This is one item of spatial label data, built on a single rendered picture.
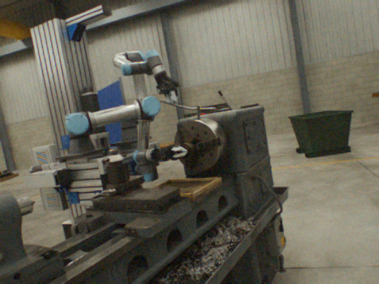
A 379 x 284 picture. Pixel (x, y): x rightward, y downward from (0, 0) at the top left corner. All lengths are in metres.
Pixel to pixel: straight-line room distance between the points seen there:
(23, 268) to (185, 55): 11.87
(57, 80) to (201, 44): 10.50
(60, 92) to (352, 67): 10.92
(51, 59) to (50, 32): 0.18
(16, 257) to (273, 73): 11.30
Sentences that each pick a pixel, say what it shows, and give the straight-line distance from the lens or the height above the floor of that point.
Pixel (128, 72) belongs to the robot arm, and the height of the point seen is 1.59.
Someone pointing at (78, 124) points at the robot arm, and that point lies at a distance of 1.70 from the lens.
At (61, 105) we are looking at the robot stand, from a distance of 2.16.
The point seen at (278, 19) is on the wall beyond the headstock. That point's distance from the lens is 12.21.
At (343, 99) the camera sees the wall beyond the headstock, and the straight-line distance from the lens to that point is 12.01.
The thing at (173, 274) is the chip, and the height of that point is 0.55.
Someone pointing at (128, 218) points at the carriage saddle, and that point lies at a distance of 1.30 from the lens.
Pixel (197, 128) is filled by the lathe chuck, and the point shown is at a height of 1.19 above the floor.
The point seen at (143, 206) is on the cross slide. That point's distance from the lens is 1.24.
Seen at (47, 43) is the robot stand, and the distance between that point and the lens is 2.27.
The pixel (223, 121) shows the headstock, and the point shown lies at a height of 1.20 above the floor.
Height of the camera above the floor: 1.27
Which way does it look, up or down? 6 degrees down
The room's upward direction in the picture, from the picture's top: 10 degrees counter-clockwise
